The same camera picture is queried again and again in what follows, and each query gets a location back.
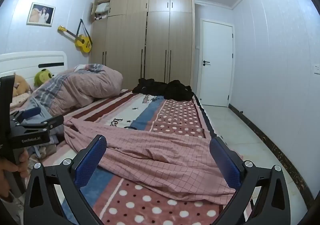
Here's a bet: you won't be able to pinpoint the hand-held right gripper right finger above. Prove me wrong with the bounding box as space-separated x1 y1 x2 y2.
209 136 292 225

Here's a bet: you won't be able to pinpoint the striped dotted printed blanket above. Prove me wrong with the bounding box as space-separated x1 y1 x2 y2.
10 89 244 225

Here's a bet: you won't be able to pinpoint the white packet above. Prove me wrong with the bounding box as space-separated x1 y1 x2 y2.
96 4 110 15

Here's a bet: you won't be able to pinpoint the pink striped quilt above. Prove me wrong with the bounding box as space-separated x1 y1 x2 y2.
29 64 124 116

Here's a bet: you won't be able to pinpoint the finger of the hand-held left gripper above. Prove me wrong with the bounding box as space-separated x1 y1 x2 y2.
15 115 65 138
10 106 42 126

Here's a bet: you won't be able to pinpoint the pink checked pants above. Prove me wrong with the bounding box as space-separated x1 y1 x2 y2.
64 116 237 202

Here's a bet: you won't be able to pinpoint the light blue grey clothes pile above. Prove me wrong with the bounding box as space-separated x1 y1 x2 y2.
24 96 54 125

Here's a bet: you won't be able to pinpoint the white bed headboard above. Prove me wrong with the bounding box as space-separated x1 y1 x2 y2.
0 51 68 83

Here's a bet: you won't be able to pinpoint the pink patterned pillow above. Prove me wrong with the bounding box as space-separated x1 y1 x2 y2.
10 92 32 110

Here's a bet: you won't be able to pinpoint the black clothes pile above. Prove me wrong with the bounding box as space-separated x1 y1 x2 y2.
164 80 193 102
132 78 168 95

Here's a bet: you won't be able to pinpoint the white door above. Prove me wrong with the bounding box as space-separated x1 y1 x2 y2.
196 18 235 108

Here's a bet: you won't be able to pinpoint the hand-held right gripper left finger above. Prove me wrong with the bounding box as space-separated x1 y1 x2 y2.
24 134 108 225

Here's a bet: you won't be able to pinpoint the yellow guitar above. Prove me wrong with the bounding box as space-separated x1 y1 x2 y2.
57 18 93 53

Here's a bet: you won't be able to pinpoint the beige wooden wardrobe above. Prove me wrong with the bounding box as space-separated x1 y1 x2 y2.
89 0 196 92

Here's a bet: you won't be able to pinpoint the framed wall picture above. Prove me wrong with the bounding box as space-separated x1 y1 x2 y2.
26 2 56 27

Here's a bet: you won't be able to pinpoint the brown plush toy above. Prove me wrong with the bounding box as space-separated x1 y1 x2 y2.
11 72 32 98

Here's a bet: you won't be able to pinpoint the person's left hand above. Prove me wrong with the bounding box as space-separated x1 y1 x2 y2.
0 149 31 198

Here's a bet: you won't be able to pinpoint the beige cloth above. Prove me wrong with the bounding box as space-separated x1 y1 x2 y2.
40 143 62 158

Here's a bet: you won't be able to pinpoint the green plush toy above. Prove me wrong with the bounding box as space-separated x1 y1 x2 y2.
34 69 56 88

